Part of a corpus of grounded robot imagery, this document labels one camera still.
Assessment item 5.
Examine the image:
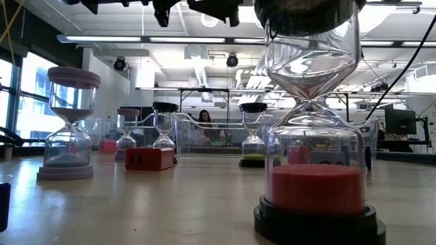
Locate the black hanging robot cable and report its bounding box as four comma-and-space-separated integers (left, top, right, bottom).
364, 14, 436, 120

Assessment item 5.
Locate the white ceiling duct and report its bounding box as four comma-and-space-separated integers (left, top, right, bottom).
185, 44, 214, 88

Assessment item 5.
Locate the black hourglass green sand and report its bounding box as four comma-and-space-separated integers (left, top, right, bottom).
238, 102, 268, 169

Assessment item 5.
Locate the yellow power cable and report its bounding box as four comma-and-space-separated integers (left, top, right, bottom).
0, 0, 25, 65

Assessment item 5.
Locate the person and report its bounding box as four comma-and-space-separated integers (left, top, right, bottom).
196, 108, 228, 146

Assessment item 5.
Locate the blue flat bar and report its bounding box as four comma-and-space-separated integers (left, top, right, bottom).
364, 146, 373, 171

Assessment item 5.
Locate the black metal background rack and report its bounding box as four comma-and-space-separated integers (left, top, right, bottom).
135, 86, 436, 123

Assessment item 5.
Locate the large room window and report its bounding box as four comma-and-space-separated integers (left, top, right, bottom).
0, 50, 84, 146

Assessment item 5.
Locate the clear plastic bin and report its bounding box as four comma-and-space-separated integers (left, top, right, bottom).
80, 112, 178, 158
175, 112, 273, 158
268, 117, 381, 161

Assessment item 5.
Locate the long ceiling light strip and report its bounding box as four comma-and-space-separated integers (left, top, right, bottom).
56, 33, 436, 48

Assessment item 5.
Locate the lavender cube charger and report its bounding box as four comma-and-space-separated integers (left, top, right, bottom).
308, 150, 347, 167

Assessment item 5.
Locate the red rectangular power block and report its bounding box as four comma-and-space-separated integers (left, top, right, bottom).
124, 146, 176, 172

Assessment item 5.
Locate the black hourglass blue sand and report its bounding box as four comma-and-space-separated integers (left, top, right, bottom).
151, 101, 180, 165

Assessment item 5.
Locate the white ceiling ring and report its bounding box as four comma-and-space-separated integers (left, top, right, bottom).
200, 13, 219, 28

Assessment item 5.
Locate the black computer monitor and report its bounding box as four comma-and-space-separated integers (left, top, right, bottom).
138, 105, 154, 120
384, 108, 418, 136

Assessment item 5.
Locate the dark background desk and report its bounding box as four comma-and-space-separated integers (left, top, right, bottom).
376, 134, 436, 166

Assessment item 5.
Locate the black curved bar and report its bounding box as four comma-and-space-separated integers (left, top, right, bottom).
0, 126, 27, 147

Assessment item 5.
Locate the black hourglass red sand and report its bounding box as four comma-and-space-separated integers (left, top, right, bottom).
253, 0, 387, 245

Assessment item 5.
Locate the black ceiling rail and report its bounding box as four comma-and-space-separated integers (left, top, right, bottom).
366, 0, 423, 15

